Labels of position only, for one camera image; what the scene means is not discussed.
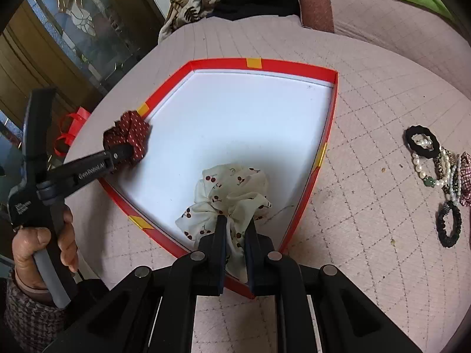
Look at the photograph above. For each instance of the pink quilted bed cover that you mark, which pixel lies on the pink quilted bed cover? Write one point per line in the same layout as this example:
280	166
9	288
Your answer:
370	214

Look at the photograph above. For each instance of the red gift bag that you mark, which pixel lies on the red gift bag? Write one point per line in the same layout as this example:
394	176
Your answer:
69	125

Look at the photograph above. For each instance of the red polka dot scrunchie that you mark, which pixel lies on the red polka dot scrunchie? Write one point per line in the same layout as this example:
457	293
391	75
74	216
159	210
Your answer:
131	131

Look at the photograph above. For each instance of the person left hand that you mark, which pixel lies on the person left hand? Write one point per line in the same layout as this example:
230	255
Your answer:
30	245

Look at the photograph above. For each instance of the stained glass door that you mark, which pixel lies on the stained glass door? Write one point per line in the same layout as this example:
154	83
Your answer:
105	39

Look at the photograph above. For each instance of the red tray box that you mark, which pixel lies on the red tray box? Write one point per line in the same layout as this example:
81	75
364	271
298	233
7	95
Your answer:
271	115

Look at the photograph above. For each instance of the pink bolster pillow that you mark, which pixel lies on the pink bolster pillow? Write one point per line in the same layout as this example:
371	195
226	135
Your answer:
411	31

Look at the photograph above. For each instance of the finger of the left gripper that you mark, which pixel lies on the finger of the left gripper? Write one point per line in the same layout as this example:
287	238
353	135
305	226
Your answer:
122	156

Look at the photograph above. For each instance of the white cherry print scrunchie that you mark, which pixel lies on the white cherry print scrunchie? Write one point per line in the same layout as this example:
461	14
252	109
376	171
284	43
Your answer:
238	193

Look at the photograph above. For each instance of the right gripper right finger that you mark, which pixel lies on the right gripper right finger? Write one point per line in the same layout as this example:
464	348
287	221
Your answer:
307	317

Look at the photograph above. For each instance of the red white checked scrunchie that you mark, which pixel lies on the red white checked scrunchie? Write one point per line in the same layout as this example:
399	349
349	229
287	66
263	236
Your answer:
464	182

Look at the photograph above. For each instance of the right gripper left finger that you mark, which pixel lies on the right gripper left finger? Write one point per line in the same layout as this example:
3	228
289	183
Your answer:
199	273

